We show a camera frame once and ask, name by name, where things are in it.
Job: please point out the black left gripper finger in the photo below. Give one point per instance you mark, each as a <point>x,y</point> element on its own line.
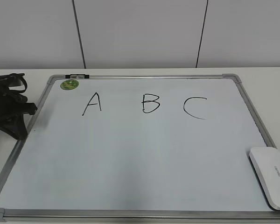
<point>14,126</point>
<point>27,108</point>

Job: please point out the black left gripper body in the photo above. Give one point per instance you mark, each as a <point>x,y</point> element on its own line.
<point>12,102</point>

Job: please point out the white board eraser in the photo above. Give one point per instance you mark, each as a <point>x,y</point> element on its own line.
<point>266,163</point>

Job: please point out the round green magnet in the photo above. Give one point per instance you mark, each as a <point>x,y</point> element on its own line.
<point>69,84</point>

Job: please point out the black white marker pen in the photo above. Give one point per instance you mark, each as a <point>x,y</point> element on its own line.
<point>77,76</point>

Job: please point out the white board with aluminium frame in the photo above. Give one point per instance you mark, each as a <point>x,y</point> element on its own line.
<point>139,148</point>

